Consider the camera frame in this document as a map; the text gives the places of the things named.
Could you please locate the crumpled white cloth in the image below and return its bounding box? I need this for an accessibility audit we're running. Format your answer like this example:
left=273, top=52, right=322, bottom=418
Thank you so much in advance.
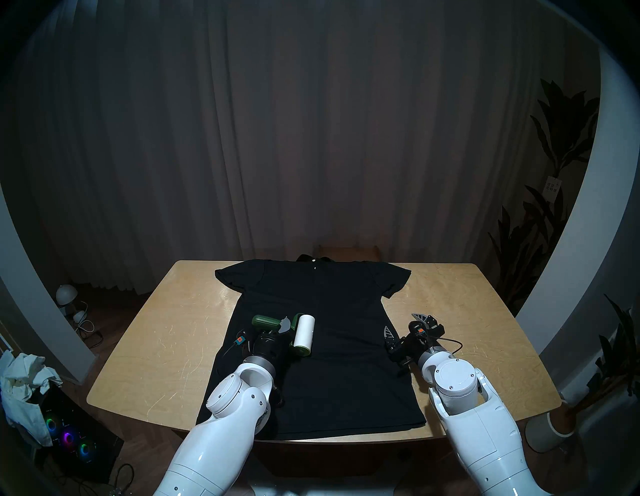
left=0, top=350, right=63, bottom=448

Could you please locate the tall dark leafy plant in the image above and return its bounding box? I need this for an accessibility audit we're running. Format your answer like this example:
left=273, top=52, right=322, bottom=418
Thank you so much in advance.
left=487, top=77, right=601, bottom=313

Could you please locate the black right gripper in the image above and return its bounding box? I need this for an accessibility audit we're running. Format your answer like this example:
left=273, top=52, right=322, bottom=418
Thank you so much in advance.
left=383, top=313, right=446, bottom=368

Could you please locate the white curved arch panel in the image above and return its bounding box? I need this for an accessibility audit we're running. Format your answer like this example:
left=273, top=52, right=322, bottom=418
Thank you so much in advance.
left=515, top=45, right=640, bottom=391
left=0, top=185, right=96, bottom=383

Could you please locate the black short-sleeve t-shirt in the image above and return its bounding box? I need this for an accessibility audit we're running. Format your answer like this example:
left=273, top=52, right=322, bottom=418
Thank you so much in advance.
left=196, top=255, right=428, bottom=442

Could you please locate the green-handled white lint roller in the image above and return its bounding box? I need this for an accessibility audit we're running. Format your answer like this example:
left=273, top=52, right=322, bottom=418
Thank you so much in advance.
left=251, top=313, right=316, bottom=357

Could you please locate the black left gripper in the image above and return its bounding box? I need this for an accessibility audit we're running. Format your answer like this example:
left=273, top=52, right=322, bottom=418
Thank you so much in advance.
left=247, top=316, right=297, bottom=368

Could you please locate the computer case with RGB fans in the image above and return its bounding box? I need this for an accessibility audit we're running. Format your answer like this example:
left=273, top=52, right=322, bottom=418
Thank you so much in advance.
left=35, top=385, right=125, bottom=483

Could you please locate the large white mushroom lamp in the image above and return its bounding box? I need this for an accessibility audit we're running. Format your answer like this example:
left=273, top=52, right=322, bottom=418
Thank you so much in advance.
left=55, top=284, right=78, bottom=316

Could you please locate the grey pleated curtain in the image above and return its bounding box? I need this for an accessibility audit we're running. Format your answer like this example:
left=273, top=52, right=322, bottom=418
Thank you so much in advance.
left=0, top=0, right=601, bottom=296

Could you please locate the plant in white pot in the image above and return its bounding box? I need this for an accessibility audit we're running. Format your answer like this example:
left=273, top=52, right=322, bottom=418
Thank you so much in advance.
left=525, top=294, right=640, bottom=453

